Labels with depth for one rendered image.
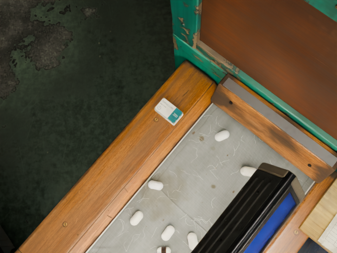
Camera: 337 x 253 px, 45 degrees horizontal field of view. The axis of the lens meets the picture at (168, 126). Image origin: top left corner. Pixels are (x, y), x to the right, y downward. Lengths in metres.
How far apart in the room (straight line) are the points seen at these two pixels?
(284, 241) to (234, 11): 0.50
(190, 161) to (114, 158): 0.18
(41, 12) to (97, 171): 1.25
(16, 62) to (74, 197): 1.14
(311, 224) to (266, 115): 0.26
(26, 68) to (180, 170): 1.18
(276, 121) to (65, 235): 0.52
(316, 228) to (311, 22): 0.48
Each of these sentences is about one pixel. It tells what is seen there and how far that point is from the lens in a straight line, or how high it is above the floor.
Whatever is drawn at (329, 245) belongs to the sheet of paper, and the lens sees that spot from 0.95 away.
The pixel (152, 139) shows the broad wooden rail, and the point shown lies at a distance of 0.94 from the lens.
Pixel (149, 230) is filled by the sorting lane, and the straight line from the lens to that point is 0.95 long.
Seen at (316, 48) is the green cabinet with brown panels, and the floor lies 1.11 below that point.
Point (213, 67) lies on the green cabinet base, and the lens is 0.93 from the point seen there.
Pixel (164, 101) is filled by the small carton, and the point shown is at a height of 0.78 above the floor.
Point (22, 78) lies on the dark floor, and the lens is 1.96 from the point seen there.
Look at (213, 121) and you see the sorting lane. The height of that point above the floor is 0.74.
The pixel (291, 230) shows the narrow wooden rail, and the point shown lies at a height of 0.76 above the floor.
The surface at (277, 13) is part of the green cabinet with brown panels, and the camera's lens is 0.65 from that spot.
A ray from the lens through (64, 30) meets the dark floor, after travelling 1.99.
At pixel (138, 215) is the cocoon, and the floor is 0.76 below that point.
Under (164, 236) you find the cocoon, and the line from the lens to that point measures 0.92.
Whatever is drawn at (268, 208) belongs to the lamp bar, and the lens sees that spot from 0.58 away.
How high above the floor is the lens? 1.68
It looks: 75 degrees down
